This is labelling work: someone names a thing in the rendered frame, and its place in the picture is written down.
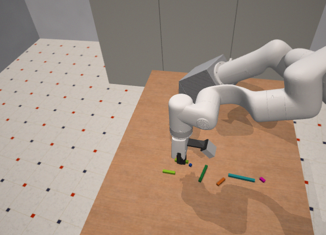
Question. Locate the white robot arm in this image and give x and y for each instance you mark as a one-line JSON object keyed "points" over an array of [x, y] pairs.
{"points": [[304, 73]]}

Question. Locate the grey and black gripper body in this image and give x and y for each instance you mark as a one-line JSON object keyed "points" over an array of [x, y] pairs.
{"points": [[179, 145]]}

